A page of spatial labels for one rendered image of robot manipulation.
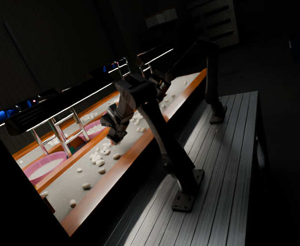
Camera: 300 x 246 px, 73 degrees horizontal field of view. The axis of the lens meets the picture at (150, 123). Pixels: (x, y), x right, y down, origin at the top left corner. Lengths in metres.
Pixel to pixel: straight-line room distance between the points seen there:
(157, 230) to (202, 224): 0.14
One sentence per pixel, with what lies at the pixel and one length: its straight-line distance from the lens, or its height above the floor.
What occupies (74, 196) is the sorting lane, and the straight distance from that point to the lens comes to 0.93.
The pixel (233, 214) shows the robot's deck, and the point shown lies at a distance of 0.70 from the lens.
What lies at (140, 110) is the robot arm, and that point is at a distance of 0.68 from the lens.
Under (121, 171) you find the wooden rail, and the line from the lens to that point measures 0.86.
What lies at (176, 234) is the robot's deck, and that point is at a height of 0.67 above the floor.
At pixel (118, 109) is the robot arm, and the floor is 0.98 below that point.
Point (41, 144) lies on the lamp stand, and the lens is 1.44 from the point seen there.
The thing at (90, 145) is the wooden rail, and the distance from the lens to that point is 1.26.
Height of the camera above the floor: 1.20
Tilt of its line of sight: 21 degrees down
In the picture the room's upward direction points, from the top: 21 degrees counter-clockwise
